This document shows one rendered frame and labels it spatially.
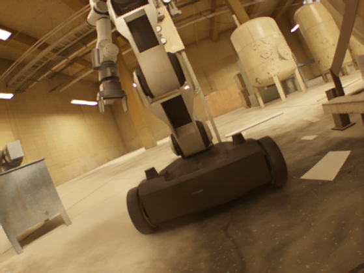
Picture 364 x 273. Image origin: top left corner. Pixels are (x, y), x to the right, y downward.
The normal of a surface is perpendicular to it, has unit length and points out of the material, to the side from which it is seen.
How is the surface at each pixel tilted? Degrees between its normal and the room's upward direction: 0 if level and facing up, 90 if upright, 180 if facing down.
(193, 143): 123
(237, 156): 45
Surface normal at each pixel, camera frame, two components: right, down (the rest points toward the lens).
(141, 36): 0.06, 0.36
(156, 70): -0.04, 0.14
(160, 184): -0.31, -0.60
